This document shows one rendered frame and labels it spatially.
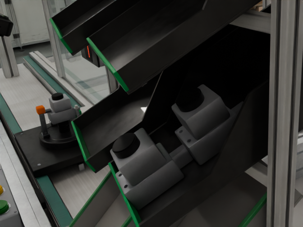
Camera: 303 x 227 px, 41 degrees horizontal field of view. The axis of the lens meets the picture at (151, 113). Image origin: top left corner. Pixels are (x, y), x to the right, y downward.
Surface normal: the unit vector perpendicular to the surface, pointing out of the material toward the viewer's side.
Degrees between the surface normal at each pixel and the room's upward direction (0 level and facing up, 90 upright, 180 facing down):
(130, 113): 25
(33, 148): 0
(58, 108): 90
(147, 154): 90
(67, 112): 90
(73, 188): 0
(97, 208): 90
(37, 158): 0
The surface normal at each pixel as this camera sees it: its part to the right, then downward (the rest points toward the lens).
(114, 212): -0.74, -0.48
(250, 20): -0.88, 0.29
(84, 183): -0.11, -0.90
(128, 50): -0.49, -0.72
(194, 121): 0.31, 0.38
